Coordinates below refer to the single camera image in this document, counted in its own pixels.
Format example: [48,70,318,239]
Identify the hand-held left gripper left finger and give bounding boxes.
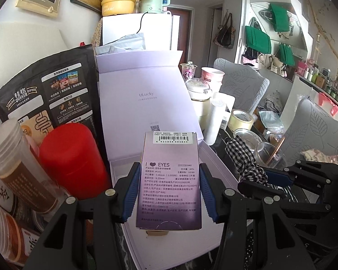
[24,162,143,270]

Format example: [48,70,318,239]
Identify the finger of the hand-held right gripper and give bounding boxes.
[237,179,333,212]
[263,160,338,187]

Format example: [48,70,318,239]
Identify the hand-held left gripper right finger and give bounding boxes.
[199,163,319,270]

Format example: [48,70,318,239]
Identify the purple contact lens box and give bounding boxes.
[136,131,203,231]

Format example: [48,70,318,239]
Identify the black white checkered cloth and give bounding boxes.
[225,135,292,203]

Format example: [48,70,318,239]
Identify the lavender hinged gift box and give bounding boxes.
[95,49,240,270]

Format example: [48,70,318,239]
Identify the glass bowl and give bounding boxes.
[253,142,287,169]

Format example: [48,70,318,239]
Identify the grey leaf-pattern chair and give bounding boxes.
[213,58,270,116]
[282,98,338,164]

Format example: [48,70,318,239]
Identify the floral cushion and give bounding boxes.
[300,148,338,164]

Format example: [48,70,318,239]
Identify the metal bowl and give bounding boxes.
[233,128,261,150]

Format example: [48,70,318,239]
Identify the row of cosmetic bottles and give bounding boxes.
[296,59,338,105]

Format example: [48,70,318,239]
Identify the red canister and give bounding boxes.
[39,123,112,201]

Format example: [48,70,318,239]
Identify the clear tape roll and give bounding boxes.
[228,109,258,131]

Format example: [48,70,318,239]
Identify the white tube bottle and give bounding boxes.
[204,93,235,146]

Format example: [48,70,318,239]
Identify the pink cylinder container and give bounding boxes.
[25,133,40,148]

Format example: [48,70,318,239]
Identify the pink paper cup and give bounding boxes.
[201,67,225,92]

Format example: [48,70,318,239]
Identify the clear jar brown label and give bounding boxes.
[0,118,71,218]

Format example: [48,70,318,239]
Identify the black oat bag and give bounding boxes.
[0,44,102,147]

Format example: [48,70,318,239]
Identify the glass cup panda print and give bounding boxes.
[180,61,198,81]

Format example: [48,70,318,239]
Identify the green tote bag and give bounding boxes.
[244,26,272,54]

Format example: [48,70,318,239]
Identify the stack of brown-label jars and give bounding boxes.
[0,200,47,268]

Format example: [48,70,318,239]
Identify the black hanging bag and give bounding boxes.
[214,13,237,49]

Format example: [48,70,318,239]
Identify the face mask packs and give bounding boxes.
[95,33,146,56]

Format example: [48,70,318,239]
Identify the woven rattan mat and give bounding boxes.
[91,17,103,53]

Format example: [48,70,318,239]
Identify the white fridge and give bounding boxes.
[101,12,180,52]

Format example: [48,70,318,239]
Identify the yellow electric cooker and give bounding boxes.
[101,0,155,17]

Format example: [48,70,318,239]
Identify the black power cable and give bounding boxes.
[135,12,150,34]

